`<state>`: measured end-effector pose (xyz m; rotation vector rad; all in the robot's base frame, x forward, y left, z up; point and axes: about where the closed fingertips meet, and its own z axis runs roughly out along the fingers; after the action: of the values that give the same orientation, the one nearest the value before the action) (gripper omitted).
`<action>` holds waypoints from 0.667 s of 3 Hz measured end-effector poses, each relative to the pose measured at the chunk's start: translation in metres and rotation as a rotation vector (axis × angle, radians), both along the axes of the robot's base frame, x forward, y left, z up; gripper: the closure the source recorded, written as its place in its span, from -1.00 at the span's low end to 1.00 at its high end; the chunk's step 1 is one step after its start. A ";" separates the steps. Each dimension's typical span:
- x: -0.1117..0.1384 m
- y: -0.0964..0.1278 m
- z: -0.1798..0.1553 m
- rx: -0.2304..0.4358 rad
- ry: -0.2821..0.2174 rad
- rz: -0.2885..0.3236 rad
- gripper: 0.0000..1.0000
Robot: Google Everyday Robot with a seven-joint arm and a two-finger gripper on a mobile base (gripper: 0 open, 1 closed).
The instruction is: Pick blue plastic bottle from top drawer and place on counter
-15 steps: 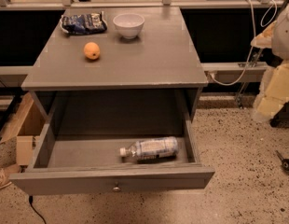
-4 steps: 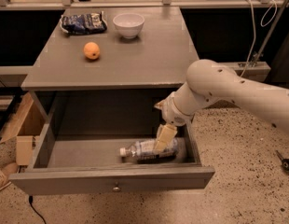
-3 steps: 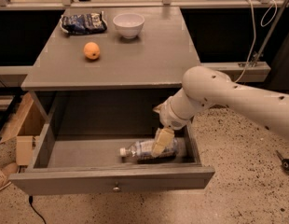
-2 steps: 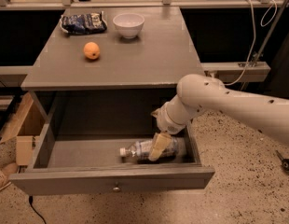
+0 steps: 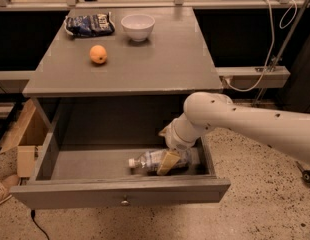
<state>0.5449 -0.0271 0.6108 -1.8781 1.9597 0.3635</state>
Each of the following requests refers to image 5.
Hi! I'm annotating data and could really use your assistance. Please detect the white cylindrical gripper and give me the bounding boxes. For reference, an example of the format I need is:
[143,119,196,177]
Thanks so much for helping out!
[157,114,207,176]

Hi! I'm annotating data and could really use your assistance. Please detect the clear plastic water bottle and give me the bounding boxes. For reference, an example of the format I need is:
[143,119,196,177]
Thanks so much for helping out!
[128,149,192,175]

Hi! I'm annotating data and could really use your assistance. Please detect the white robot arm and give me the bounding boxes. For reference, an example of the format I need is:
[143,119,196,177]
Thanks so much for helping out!
[159,92,310,165]

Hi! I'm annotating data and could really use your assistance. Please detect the metal drawer knob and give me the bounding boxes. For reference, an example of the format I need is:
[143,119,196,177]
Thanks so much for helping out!
[120,195,130,206]

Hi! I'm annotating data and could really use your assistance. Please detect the grey open drawer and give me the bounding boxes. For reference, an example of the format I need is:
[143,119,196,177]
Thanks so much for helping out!
[12,96,230,209]

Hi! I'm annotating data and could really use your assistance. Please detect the grey cabinet with counter top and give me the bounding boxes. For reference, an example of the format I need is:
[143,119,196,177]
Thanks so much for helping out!
[22,6,225,152]

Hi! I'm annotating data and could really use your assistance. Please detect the orange fruit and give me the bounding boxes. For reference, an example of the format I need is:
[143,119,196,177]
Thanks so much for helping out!
[89,45,107,64]

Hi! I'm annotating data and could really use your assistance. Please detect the white ceramic bowl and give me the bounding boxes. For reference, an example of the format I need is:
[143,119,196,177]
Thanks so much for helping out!
[121,14,155,42]

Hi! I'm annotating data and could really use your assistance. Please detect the light wooden box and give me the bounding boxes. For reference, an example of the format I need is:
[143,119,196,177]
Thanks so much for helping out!
[0,100,48,178]

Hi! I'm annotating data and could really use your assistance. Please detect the blue snack bag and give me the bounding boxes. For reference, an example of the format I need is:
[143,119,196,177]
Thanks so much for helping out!
[64,12,115,38]

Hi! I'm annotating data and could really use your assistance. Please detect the black caster wheel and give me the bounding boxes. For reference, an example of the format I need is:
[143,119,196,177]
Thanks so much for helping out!
[296,162,310,183]

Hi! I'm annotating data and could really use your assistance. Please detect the tan shoe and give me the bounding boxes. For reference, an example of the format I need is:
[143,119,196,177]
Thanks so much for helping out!
[0,174,20,205]

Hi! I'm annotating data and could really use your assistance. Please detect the black floor cable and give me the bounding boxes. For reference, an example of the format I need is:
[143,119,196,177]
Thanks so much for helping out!
[30,209,51,240]

